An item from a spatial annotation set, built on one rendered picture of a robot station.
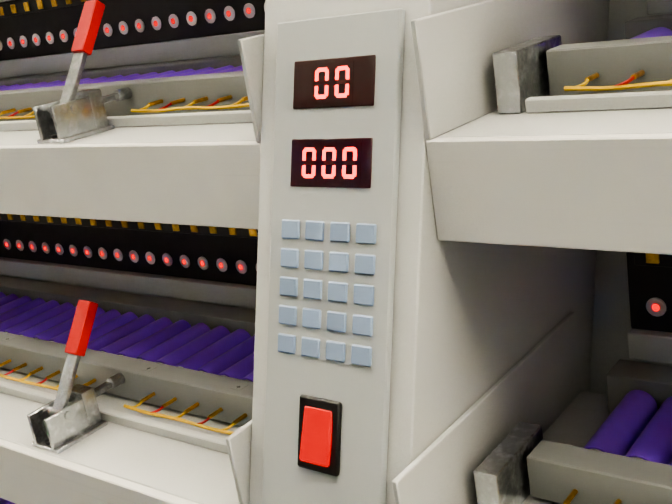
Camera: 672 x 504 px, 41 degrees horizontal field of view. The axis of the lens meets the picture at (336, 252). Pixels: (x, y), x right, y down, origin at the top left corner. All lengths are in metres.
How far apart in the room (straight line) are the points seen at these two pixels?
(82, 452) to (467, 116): 0.32
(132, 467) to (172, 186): 0.17
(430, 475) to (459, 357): 0.06
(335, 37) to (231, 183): 0.10
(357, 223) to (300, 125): 0.06
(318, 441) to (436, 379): 0.06
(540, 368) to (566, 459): 0.07
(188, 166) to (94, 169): 0.08
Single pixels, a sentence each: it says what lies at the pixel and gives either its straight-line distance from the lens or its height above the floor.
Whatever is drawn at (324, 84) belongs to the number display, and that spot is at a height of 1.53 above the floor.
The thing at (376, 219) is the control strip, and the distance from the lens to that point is 0.40.
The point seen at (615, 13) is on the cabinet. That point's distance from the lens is 0.58.
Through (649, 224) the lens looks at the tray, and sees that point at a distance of 0.36.
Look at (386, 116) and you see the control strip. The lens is 0.40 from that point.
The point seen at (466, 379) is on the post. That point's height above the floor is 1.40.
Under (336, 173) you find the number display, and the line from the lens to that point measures 0.41.
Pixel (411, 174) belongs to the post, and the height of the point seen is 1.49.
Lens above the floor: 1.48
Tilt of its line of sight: 3 degrees down
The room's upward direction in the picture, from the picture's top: 2 degrees clockwise
